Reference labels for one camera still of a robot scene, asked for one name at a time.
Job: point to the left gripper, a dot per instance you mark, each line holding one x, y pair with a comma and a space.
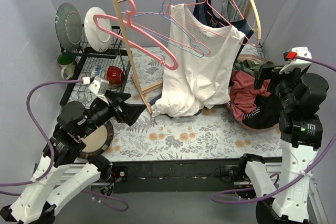
119, 110

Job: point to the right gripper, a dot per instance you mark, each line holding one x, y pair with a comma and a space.
274, 82

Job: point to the red tank top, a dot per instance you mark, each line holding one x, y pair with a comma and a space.
243, 94

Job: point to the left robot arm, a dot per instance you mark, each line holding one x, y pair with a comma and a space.
42, 200

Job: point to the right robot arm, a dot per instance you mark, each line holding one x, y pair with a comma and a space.
300, 95

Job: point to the cream wooden hanger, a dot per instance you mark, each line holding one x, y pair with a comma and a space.
253, 6

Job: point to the white tank top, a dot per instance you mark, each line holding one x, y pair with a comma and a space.
199, 81

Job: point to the grey tank top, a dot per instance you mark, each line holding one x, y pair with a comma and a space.
232, 10

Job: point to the navy tank top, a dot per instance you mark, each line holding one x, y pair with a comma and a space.
204, 14

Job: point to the pink hanger under white top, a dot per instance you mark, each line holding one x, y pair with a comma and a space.
245, 41

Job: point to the green shirt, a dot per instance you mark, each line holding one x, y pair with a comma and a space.
249, 66

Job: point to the brown laundry basket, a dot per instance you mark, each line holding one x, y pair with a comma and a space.
259, 60

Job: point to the black and white garment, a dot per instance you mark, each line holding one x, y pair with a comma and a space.
267, 113

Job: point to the red bowl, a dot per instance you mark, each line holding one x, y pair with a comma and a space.
114, 76

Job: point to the brown rimmed plate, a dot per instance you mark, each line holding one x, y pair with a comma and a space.
98, 137

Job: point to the blue white cup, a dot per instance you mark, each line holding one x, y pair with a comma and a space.
97, 70

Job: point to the black dish rack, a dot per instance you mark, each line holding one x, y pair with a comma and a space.
86, 59

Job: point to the floral table mat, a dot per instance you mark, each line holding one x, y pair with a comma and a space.
214, 133

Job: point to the white plate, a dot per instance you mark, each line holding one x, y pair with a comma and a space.
98, 39

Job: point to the green mug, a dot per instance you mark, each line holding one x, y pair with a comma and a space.
67, 65

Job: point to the green patterned plate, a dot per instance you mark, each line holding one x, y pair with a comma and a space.
68, 26

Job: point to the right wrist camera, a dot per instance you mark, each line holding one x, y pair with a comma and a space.
297, 57

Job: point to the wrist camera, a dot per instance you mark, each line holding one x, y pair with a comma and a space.
99, 87
297, 57

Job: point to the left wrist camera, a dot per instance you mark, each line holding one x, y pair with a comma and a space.
99, 87

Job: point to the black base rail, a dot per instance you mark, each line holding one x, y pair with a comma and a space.
178, 176

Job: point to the blue wire hanger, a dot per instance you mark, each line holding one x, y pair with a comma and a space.
197, 52

